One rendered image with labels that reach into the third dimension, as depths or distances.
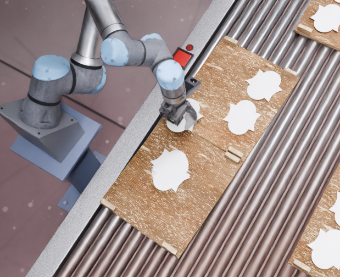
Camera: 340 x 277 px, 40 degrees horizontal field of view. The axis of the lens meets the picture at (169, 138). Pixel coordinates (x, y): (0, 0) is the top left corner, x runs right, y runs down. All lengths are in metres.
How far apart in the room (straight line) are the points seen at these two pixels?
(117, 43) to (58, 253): 0.81
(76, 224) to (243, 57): 0.90
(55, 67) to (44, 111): 0.16
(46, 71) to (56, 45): 1.61
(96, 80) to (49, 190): 1.22
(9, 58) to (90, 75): 1.64
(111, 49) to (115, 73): 1.72
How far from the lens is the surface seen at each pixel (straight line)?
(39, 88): 1.67
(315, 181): 1.76
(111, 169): 1.78
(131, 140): 1.81
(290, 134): 1.81
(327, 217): 1.72
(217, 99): 1.83
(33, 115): 1.70
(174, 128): 1.64
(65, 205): 2.77
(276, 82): 1.86
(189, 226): 1.67
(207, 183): 1.70
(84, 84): 1.72
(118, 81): 2.99
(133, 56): 1.34
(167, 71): 1.34
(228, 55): 1.92
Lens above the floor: 2.57
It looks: 68 degrees down
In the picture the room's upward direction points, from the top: 14 degrees counter-clockwise
